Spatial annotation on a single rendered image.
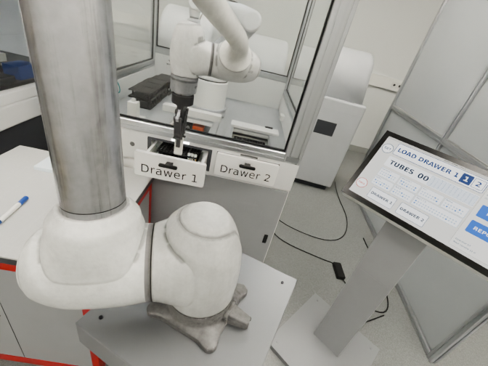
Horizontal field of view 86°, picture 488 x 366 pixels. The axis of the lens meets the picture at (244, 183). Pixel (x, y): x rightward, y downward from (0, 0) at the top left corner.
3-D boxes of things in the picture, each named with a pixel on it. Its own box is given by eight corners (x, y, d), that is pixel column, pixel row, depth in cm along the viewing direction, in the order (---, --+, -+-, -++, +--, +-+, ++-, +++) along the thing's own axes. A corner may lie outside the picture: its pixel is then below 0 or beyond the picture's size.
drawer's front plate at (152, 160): (202, 188, 111) (206, 165, 105) (133, 173, 109) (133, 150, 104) (203, 186, 113) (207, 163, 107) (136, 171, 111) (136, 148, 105)
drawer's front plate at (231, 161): (273, 186, 125) (279, 166, 119) (213, 173, 123) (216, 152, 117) (273, 184, 126) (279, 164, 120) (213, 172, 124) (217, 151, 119)
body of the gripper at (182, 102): (191, 97, 86) (188, 124, 91) (196, 91, 94) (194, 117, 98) (168, 92, 86) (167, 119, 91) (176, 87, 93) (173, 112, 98)
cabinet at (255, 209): (255, 293, 168) (292, 192, 127) (92, 263, 162) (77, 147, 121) (256, 205, 250) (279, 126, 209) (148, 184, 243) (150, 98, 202)
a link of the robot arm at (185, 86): (200, 75, 91) (199, 93, 94) (175, 70, 90) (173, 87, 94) (195, 80, 83) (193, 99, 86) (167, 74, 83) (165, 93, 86)
